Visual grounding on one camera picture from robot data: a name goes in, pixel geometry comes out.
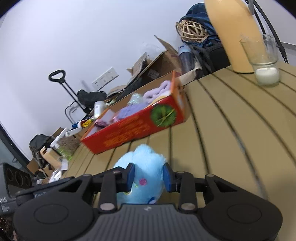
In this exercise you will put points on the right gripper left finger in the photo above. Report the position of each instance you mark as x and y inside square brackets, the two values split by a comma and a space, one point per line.
[111, 183]

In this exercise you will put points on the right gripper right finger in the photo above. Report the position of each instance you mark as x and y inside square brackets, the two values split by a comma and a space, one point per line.
[183, 183]

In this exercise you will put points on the light blue plush toy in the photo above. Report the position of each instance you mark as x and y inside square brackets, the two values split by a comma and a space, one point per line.
[148, 184]

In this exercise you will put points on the clear storage jar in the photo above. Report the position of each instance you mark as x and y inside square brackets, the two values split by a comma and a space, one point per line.
[68, 145]

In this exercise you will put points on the orange red cardboard box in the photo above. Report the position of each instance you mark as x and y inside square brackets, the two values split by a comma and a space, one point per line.
[167, 110]

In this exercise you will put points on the purple knitted cloth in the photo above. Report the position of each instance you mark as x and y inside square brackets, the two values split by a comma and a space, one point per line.
[128, 111]

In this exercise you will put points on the black bag on trolley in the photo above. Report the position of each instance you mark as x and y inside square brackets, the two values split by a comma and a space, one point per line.
[88, 99]

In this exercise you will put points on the beige towel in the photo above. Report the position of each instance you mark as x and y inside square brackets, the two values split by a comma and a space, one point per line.
[138, 68]

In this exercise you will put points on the grey backpack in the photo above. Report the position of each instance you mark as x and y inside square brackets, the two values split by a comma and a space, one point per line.
[38, 142]

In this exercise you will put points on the large open cardboard box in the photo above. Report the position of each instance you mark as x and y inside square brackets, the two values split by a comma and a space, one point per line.
[163, 62]

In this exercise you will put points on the blue lid water bottle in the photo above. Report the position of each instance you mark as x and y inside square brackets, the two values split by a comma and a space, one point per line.
[186, 58]

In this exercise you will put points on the wicker rattan ball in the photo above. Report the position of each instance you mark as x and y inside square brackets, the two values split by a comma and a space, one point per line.
[191, 31]

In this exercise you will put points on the glass candle jar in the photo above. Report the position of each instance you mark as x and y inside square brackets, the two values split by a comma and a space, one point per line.
[263, 56]

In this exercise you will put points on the yellow thermos jug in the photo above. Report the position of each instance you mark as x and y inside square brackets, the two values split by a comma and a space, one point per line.
[233, 24]

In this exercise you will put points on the dark blue cloth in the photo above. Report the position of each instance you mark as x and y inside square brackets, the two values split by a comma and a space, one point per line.
[199, 14]

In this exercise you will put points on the white wall socket strip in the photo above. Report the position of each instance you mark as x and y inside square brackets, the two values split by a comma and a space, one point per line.
[104, 79]

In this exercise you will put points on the black trolley handle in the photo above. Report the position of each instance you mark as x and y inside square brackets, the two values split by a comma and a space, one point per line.
[58, 76]

